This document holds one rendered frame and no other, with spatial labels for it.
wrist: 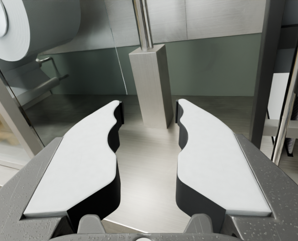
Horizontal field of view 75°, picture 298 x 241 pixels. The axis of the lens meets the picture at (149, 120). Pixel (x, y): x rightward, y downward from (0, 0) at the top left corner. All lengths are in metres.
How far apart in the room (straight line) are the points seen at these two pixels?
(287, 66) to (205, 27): 0.47
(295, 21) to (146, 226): 0.44
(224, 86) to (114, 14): 0.54
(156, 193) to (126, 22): 0.68
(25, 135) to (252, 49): 0.78
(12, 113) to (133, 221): 0.39
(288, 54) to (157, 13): 0.56
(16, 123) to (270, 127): 0.57
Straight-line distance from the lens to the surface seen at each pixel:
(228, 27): 0.80
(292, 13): 0.37
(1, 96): 0.57
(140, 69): 0.62
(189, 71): 0.86
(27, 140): 0.61
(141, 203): 0.49
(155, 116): 0.67
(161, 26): 0.84
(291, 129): 0.43
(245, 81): 0.86
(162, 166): 0.56
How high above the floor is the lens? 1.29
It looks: 31 degrees down
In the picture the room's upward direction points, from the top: 11 degrees counter-clockwise
